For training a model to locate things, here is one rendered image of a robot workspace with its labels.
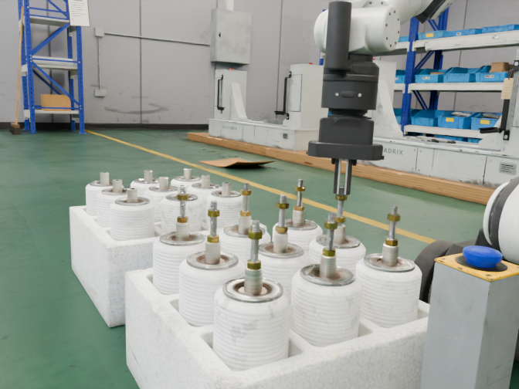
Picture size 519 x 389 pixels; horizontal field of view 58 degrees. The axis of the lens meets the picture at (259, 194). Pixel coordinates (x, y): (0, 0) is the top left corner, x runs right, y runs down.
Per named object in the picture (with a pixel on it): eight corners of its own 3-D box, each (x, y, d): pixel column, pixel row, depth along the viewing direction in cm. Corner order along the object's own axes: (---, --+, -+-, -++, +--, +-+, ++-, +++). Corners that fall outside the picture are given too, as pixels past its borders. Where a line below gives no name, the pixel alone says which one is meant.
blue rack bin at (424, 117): (432, 125, 645) (434, 109, 641) (457, 126, 614) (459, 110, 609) (408, 124, 618) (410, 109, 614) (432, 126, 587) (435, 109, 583)
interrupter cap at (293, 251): (272, 263, 69) (272, 258, 69) (247, 248, 76) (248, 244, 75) (313, 256, 73) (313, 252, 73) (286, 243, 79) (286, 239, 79)
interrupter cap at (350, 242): (349, 253, 75) (349, 249, 75) (307, 244, 79) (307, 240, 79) (367, 243, 81) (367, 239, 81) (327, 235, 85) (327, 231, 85)
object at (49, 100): (67, 110, 606) (66, 95, 602) (71, 111, 585) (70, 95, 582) (41, 109, 590) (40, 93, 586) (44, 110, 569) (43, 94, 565)
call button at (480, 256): (475, 259, 55) (477, 242, 55) (507, 270, 52) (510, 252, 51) (453, 264, 53) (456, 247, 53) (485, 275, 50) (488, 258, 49)
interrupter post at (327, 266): (332, 274, 66) (334, 252, 65) (338, 280, 63) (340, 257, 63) (316, 275, 65) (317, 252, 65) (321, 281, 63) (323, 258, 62)
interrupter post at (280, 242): (277, 255, 73) (279, 235, 72) (269, 251, 75) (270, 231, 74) (290, 254, 74) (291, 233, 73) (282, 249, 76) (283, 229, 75)
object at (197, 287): (219, 350, 78) (222, 247, 75) (253, 378, 71) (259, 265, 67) (167, 368, 72) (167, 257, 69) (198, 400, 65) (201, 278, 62)
